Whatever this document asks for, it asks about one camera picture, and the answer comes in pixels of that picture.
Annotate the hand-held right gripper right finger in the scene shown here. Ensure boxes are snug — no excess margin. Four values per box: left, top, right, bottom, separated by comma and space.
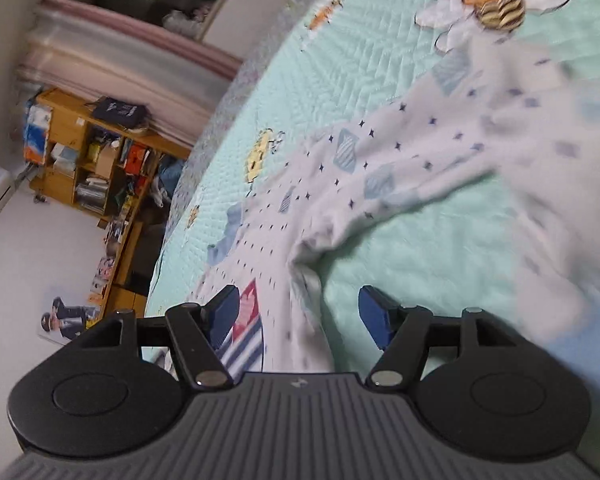
358, 285, 521, 390

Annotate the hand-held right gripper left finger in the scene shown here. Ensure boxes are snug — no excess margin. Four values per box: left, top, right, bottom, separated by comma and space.
80, 284, 241, 392

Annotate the white printed baby romper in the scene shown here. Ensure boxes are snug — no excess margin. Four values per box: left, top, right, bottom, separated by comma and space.
161, 34, 600, 377

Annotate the wooden desk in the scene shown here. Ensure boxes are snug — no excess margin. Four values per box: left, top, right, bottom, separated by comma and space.
86, 209, 172, 322

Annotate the blue cloth pile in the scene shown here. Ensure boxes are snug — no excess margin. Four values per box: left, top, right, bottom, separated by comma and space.
151, 154, 189, 207

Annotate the purple floral bed sheet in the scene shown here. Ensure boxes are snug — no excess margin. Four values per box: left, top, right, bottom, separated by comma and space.
159, 0, 352, 242

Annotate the wooden bookshelf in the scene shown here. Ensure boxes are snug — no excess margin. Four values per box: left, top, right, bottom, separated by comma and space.
21, 86, 192, 232

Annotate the dark hanging bag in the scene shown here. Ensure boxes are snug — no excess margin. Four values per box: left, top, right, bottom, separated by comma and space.
90, 95, 151, 132

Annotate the bee print quilted bedspread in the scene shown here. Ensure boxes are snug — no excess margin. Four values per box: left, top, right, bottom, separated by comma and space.
144, 0, 600, 413

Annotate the pink striped curtain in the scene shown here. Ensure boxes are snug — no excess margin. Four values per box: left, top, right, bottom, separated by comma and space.
14, 0, 244, 152

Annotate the wall poster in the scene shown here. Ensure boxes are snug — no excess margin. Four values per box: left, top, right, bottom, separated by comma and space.
36, 286, 102, 347

